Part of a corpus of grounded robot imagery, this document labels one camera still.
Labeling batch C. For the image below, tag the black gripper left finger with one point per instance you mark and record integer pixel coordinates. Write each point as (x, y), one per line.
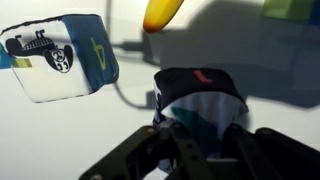
(143, 156)

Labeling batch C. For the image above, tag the yellow banana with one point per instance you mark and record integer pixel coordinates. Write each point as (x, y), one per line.
(160, 13)

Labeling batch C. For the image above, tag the blue number four plush cube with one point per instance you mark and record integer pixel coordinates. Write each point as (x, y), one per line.
(66, 66)

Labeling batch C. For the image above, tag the yellow-green block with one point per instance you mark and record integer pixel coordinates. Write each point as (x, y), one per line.
(286, 8)

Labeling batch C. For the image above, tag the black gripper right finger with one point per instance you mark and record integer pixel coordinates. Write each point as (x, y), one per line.
(283, 156)

